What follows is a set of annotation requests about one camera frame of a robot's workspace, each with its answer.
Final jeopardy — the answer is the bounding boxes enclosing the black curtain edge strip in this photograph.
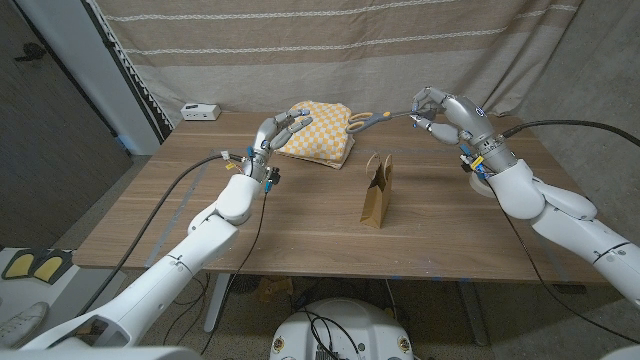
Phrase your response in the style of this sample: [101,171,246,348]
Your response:
[82,0,174,144]

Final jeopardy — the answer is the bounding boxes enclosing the grey tape line marking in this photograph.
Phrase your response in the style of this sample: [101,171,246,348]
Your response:
[143,147,441,269]

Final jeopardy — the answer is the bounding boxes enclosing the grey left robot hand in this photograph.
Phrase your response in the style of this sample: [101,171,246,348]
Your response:
[243,108,315,184]

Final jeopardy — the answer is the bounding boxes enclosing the dark grey door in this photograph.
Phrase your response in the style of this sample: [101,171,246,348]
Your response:
[0,0,134,249]

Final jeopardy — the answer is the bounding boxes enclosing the white power strip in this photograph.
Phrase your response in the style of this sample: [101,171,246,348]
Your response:
[180,102,223,122]

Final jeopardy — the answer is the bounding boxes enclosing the grey yellow handled scissors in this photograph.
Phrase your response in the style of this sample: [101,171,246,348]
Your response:
[345,108,439,135]

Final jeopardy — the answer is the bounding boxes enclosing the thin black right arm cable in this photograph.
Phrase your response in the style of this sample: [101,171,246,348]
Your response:
[485,183,640,346]

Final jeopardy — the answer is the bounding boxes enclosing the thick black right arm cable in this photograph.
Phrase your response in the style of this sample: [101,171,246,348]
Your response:
[499,118,640,149]

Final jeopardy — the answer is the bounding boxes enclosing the black torso cable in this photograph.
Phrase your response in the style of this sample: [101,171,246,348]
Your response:
[299,307,364,360]

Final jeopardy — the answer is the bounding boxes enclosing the brown paper bag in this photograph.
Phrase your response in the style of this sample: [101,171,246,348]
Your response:
[359,152,395,230]

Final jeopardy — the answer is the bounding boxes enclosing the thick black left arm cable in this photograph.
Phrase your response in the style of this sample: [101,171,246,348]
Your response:
[76,153,246,317]

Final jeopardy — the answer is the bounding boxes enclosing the beige striped curtain backdrop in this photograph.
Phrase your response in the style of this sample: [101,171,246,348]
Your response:
[93,0,585,129]

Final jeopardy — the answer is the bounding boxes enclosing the yellow white checkered towel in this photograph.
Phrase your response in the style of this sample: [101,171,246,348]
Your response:
[272,100,357,171]

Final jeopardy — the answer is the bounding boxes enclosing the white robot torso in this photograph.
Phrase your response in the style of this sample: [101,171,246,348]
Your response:
[269,297,415,360]

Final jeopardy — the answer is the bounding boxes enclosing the tan crumpled paper piece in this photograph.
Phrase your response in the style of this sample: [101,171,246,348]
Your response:
[256,276,295,304]

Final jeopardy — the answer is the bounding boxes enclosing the white tape roll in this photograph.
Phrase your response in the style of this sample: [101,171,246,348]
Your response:
[468,172,496,199]

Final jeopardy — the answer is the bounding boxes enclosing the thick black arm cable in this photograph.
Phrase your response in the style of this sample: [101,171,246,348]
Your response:
[76,153,246,317]
[499,118,640,149]

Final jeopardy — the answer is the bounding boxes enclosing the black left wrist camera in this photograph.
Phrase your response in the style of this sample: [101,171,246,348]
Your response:
[263,167,282,195]

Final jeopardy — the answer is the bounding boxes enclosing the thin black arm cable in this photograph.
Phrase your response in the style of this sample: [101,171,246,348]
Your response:
[199,191,271,355]
[485,183,640,346]

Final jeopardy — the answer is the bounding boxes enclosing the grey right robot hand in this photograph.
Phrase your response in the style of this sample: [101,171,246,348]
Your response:
[409,86,519,174]

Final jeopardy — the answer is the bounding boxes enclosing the yellow black foot pedal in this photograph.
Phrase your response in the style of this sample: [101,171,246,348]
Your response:
[1,248,39,281]
[31,248,75,285]

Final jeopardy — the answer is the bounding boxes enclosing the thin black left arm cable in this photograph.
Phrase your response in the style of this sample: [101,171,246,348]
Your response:
[199,191,271,355]

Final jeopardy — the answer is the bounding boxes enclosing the black door handle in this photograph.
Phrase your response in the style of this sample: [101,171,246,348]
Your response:
[13,42,47,63]

